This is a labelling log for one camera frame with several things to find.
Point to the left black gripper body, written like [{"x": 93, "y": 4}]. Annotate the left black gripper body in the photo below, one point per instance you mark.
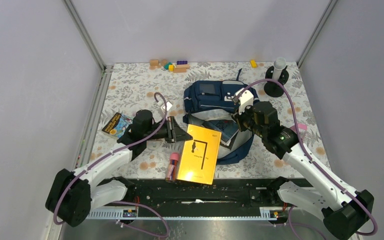
[{"x": 170, "y": 136}]

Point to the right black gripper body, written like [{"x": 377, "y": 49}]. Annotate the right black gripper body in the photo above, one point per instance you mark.
[{"x": 246, "y": 120}]

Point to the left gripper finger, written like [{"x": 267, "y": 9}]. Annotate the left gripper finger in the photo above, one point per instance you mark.
[
  {"x": 178, "y": 124},
  {"x": 182, "y": 136}
]

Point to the dark blue book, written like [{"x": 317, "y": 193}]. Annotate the dark blue book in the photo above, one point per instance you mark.
[{"x": 228, "y": 129}]

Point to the yellow book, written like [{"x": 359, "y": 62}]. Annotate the yellow book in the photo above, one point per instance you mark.
[{"x": 199, "y": 155}]

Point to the navy blue student backpack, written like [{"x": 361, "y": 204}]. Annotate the navy blue student backpack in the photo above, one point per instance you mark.
[{"x": 207, "y": 100}]

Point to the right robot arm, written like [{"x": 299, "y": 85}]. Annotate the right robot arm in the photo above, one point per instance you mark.
[{"x": 342, "y": 209}]

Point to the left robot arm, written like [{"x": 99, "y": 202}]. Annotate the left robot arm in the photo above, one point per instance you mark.
[{"x": 75, "y": 193}]

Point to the pink topped pen tube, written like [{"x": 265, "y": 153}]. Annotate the pink topped pen tube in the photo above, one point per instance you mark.
[{"x": 171, "y": 174}]

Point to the floral table cloth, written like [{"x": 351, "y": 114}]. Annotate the floral table cloth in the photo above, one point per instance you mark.
[{"x": 132, "y": 87}]

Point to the black microphone stand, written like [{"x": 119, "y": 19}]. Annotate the black microphone stand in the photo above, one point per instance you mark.
[{"x": 271, "y": 88}]

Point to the colourful illustrated paperback book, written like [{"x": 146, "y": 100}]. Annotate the colourful illustrated paperback book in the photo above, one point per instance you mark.
[{"x": 117, "y": 125}]

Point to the yellow block at back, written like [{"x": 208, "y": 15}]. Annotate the yellow block at back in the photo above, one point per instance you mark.
[{"x": 253, "y": 63}]

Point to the pink pencil case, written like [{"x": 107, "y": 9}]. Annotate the pink pencil case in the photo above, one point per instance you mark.
[{"x": 299, "y": 127}]

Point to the long wooden block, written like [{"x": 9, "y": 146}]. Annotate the long wooden block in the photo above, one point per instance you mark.
[{"x": 181, "y": 68}]

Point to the small yellow cube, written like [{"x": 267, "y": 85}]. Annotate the small yellow cube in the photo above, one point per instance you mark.
[{"x": 171, "y": 68}]

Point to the teal toy block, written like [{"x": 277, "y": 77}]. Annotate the teal toy block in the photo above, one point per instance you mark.
[{"x": 167, "y": 65}]

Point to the purple toy block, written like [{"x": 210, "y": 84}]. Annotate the purple toy block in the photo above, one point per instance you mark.
[{"x": 182, "y": 62}]

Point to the round wooden block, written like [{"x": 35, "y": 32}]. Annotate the round wooden block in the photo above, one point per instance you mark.
[{"x": 163, "y": 62}]

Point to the wooden cube block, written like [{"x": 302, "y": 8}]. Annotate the wooden cube block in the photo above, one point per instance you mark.
[{"x": 154, "y": 62}]

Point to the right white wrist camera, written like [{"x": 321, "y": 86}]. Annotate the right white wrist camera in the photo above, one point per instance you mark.
[{"x": 243, "y": 98}]

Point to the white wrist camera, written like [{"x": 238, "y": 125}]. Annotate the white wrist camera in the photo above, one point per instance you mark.
[
  {"x": 165, "y": 107},
  {"x": 243, "y": 98}
]

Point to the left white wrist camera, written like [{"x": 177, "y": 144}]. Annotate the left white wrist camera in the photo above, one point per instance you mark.
[{"x": 165, "y": 107}]

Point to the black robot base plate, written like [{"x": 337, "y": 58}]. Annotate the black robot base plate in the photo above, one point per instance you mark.
[{"x": 226, "y": 199}]

